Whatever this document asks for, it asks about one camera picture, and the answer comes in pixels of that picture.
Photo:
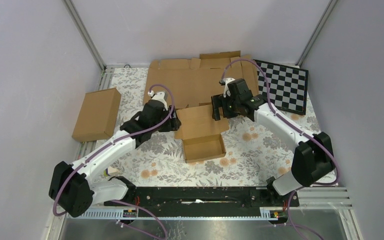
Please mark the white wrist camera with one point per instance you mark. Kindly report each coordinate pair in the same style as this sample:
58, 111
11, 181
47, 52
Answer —
225, 82
160, 96

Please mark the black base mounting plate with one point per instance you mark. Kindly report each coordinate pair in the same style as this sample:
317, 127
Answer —
205, 202

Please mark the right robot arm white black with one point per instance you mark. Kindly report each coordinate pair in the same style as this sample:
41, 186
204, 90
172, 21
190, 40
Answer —
312, 152

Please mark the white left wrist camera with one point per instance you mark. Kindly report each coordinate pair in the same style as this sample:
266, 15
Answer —
160, 96

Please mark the stack of flat cardboard blanks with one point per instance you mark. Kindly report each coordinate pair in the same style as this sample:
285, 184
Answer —
195, 80

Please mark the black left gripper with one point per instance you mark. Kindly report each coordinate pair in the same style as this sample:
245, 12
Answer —
173, 123

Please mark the right aluminium frame post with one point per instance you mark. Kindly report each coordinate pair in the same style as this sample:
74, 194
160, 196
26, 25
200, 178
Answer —
316, 32

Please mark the left aluminium frame post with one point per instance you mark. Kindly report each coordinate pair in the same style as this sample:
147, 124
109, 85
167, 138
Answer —
74, 14

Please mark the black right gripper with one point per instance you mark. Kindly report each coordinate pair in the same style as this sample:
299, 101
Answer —
218, 101

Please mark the black white checkerboard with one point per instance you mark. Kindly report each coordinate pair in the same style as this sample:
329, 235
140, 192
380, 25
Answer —
288, 86

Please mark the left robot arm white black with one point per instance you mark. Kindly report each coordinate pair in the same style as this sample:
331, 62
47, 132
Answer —
73, 186

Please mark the aluminium frame post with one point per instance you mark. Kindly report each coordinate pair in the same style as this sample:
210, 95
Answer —
316, 32
74, 14

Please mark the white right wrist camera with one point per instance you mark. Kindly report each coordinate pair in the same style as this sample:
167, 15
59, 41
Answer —
225, 82

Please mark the folded brown cardboard box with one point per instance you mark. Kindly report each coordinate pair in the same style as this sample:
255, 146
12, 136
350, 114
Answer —
97, 117

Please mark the floral patterned table mat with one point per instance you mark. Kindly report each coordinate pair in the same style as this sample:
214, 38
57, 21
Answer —
253, 154

